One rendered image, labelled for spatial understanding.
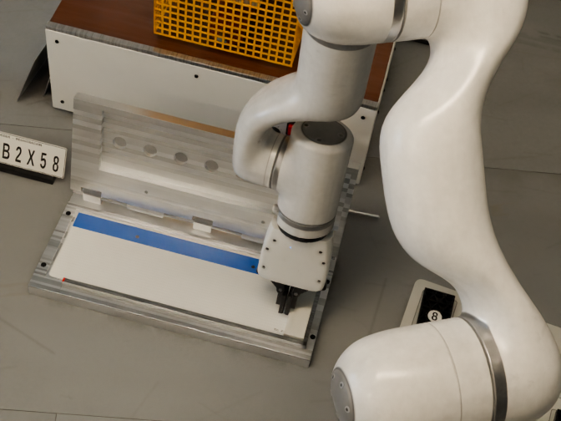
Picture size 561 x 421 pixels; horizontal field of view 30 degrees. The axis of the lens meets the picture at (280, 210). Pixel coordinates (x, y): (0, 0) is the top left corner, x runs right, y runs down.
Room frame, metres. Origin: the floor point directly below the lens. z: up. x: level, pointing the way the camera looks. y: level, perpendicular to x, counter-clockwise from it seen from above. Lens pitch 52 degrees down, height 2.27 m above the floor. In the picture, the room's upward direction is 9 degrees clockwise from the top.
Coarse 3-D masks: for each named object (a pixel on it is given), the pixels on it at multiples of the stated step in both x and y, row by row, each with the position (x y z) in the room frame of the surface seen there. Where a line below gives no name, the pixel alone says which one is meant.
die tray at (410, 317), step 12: (420, 288) 0.97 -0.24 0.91; (432, 288) 0.97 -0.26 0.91; (444, 288) 0.97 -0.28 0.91; (420, 300) 0.94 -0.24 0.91; (456, 300) 0.96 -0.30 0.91; (408, 312) 0.92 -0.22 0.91; (456, 312) 0.93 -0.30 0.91; (408, 324) 0.90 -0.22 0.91; (552, 408) 0.79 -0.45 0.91; (540, 420) 0.77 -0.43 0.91; (552, 420) 0.77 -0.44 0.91
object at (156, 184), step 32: (96, 128) 1.05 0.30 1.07; (128, 128) 1.06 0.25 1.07; (160, 128) 1.06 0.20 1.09; (192, 128) 1.05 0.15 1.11; (96, 160) 1.04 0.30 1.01; (128, 160) 1.04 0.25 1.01; (160, 160) 1.04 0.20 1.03; (192, 160) 1.04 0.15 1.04; (224, 160) 1.04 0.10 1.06; (128, 192) 1.02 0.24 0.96; (160, 192) 1.02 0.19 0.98; (192, 192) 1.02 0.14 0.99; (224, 192) 1.02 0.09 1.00; (256, 192) 1.02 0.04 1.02; (352, 192) 1.01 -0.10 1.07; (224, 224) 1.00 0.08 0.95; (256, 224) 1.00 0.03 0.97
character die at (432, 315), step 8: (424, 296) 0.95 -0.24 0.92; (432, 296) 0.95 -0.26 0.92; (440, 296) 0.95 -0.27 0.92; (448, 296) 0.96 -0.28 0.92; (424, 304) 0.94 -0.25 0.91; (432, 304) 0.94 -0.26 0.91; (440, 304) 0.94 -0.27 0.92; (448, 304) 0.94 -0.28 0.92; (424, 312) 0.91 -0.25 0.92; (432, 312) 0.92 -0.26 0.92; (440, 312) 0.92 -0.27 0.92; (448, 312) 0.92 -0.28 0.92; (424, 320) 0.91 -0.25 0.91; (432, 320) 0.90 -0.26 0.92
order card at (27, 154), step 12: (0, 132) 1.10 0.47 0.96; (0, 144) 1.09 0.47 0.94; (12, 144) 1.09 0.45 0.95; (24, 144) 1.09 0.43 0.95; (36, 144) 1.09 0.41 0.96; (48, 144) 1.09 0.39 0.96; (0, 156) 1.08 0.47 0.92; (12, 156) 1.08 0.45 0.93; (24, 156) 1.08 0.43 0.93; (36, 156) 1.08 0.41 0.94; (48, 156) 1.08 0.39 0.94; (60, 156) 1.08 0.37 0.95; (24, 168) 1.08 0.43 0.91; (36, 168) 1.08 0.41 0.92; (48, 168) 1.08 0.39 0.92; (60, 168) 1.08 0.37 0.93
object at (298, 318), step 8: (304, 296) 0.90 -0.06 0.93; (312, 296) 0.90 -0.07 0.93; (296, 304) 0.88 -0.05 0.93; (304, 304) 0.89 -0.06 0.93; (312, 304) 0.89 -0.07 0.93; (296, 312) 0.87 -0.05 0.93; (304, 312) 0.87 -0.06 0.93; (288, 320) 0.85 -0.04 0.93; (296, 320) 0.86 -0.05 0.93; (304, 320) 0.86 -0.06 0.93; (288, 328) 0.84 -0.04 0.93; (296, 328) 0.84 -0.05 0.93; (304, 328) 0.84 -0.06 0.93; (288, 336) 0.83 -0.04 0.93; (296, 336) 0.83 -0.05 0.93
